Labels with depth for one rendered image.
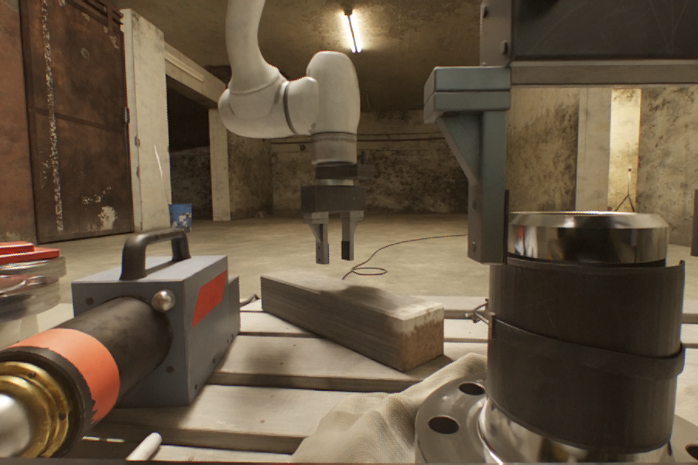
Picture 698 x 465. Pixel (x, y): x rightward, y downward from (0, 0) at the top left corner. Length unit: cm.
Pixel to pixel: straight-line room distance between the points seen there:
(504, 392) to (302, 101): 57
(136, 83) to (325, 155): 534
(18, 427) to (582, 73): 43
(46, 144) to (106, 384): 453
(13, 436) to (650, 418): 44
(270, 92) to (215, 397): 52
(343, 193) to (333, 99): 17
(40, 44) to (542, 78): 500
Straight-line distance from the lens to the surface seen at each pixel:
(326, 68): 72
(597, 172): 581
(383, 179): 1075
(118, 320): 46
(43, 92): 497
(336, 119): 70
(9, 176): 465
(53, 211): 485
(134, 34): 615
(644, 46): 24
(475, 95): 21
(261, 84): 74
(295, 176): 1112
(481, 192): 21
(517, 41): 21
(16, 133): 475
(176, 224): 542
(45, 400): 38
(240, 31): 72
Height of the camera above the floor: 40
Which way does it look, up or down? 5 degrees down
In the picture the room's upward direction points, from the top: 1 degrees counter-clockwise
